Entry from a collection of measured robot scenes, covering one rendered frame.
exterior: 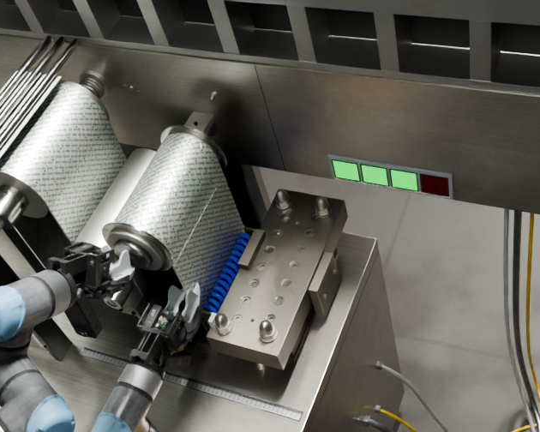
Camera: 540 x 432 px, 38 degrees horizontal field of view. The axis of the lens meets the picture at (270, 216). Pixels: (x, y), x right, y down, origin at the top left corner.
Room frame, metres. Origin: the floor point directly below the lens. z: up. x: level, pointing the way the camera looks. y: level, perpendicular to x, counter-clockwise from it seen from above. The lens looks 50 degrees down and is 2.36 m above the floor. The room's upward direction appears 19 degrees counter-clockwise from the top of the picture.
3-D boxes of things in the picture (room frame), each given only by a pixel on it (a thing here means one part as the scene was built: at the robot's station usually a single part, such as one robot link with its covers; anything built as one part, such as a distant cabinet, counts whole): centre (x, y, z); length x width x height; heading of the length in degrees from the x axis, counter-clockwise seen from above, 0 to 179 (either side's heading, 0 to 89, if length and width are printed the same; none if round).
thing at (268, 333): (0.84, 0.08, 1.05); 0.04 x 0.04 x 0.04
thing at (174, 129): (1.18, 0.11, 1.25); 0.15 x 0.01 x 0.15; 53
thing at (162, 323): (0.85, 0.28, 1.12); 0.12 x 0.08 x 0.09; 143
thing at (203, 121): (1.21, 0.08, 1.28); 0.06 x 0.05 x 0.02; 143
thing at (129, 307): (0.97, 0.31, 1.05); 0.06 x 0.05 x 0.31; 143
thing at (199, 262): (1.04, 0.14, 1.11); 0.23 x 0.01 x 0.18; 143
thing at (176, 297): (0.94, 0.23, 1.12); 0.09 x 0.03 x 0.06; 144
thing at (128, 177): (1.15, 0.28, 1.17); 0.26 x 0.12 x 0.12; 143
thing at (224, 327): (0.89, 0.16, 1.05); 0.04 x 0.04 x 0.04
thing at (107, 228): (0.98, 0.26, 1.25); 0.15 x 0.01 x 0.15; 53
